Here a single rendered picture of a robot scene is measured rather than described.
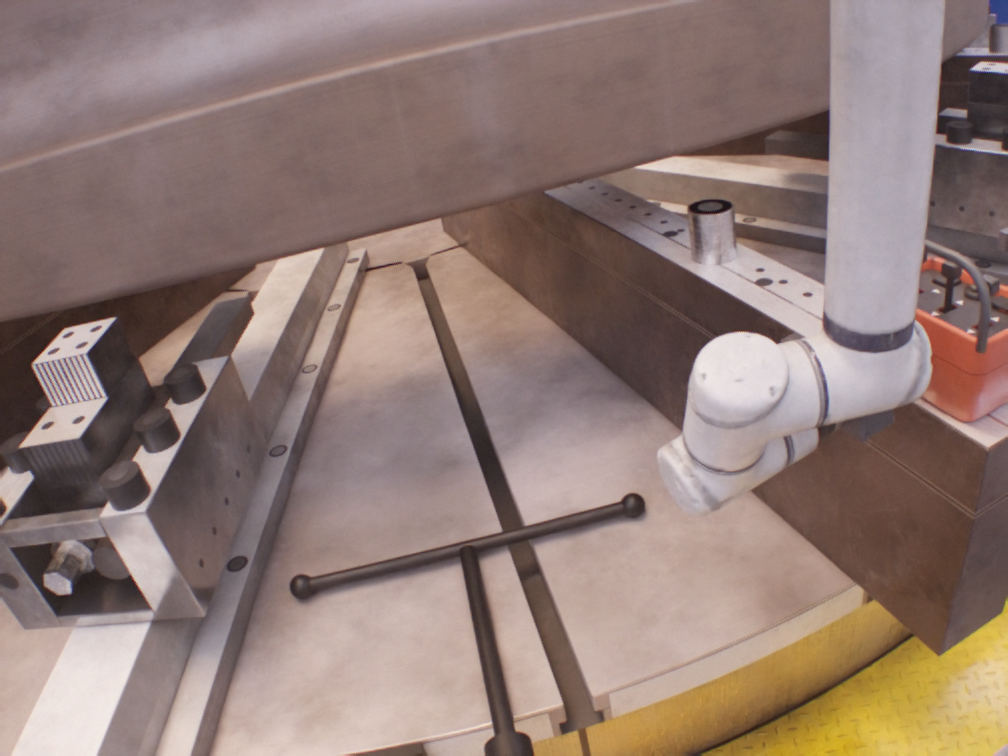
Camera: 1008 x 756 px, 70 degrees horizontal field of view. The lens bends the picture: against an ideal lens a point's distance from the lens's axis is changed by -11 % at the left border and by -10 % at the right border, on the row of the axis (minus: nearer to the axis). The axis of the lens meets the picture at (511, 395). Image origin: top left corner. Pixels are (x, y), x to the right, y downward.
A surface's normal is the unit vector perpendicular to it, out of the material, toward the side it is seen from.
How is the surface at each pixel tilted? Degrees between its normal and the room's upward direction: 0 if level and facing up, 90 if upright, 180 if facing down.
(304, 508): 0
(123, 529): 90
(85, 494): 90
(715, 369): 24
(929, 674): 0
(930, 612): 90
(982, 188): 90
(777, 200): 72
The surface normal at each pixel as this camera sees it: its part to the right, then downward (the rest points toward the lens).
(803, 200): -0.71, 0.20
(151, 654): 0.88, -0.41
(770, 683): 0.34, 0.45
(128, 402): 0.98, -0.15
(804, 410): 0.12, 0.46
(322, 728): -0.18, -0.83
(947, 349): -0.88, 0.44
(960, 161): -0.69, 0.49
